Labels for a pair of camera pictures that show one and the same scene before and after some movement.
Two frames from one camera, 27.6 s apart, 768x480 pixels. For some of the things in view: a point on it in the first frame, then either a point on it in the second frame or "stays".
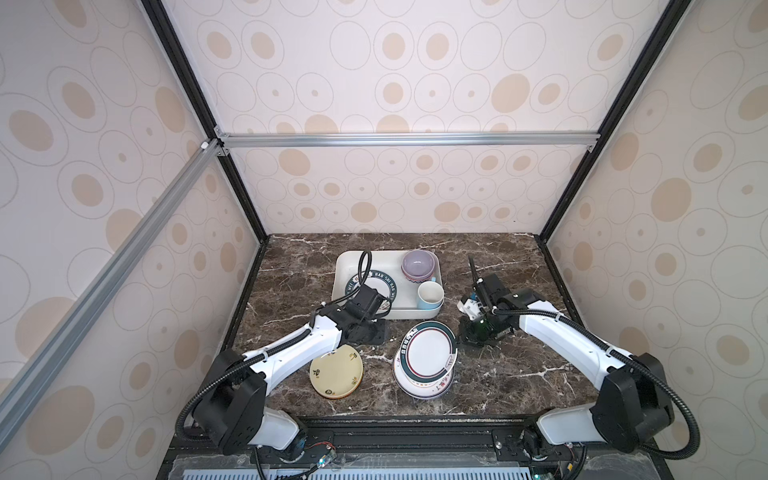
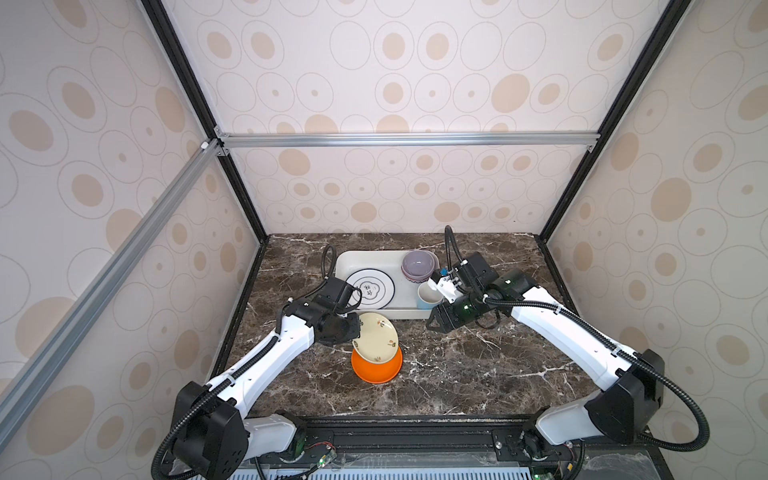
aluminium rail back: (401, 140) stays
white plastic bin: (405, 305) stays
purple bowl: (418, 266) stays
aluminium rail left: (20, 390) stays
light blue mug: (430, 295) stays
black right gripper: (465, 335) → (442, 314)
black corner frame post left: (203, 107) stays
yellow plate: (339, 373) → (378, 340)
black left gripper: (381, 333) → (351, 335)
